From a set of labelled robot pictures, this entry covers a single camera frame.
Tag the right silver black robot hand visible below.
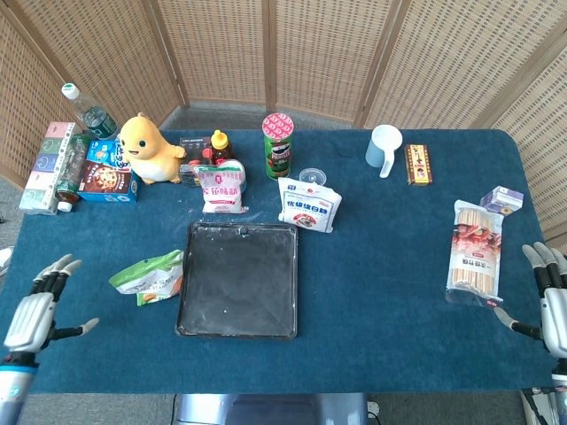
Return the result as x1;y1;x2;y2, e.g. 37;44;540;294
493;242;567;355

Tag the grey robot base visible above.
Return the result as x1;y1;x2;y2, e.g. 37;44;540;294
172;392;371;425

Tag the white blue sugar bag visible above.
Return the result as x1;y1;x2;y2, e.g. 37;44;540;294
277;176;343;234

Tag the wicker folding screen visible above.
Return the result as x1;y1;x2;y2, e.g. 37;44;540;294
0;0;567;243

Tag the light blue measuring scoop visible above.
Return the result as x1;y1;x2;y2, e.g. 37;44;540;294
364;124;404;179

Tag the honey bottle yellow cap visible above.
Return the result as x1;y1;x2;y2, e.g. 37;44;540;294
210;129;235;166

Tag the bamboo skewer pack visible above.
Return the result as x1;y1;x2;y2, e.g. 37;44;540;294
445;199;506;310

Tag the yellow red rectangular box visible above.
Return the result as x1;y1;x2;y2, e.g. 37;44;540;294
403;143;434;186

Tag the pastel tissue pack stack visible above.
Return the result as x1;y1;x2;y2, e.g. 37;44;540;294
18;121;83;217

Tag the dark box behind bottle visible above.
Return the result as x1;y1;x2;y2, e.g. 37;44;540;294
178;135;214;188

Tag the green Pringles can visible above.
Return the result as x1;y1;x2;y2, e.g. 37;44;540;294
261;112;295;181

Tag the clear water bottle white cap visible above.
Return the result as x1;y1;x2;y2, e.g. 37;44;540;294
60;82;120;141

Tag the clear round plastic lid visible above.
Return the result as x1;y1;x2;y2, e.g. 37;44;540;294
298;167;328;186

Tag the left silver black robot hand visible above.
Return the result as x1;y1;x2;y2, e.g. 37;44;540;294
3;253;100;354

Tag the blue cookie box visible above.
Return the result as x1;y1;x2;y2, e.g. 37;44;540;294
77;139;139;205

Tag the dark blue tablecloth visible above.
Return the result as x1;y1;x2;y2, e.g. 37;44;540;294
0;127;560;395

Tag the purple white small carton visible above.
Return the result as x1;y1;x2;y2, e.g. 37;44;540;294
479;185;524;217

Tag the yellow plush dinosaur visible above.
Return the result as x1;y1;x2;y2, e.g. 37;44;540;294
119;112;188;186

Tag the pink white seasoning bag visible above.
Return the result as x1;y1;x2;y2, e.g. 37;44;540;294
193;163;249;215

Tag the green snack bag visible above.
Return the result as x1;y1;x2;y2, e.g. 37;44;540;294
108;249;185;307

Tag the green tea bottle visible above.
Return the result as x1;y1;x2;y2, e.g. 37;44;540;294
55;133;93;213

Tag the black baking tray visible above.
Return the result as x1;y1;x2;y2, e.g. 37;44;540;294
175;220;299;341

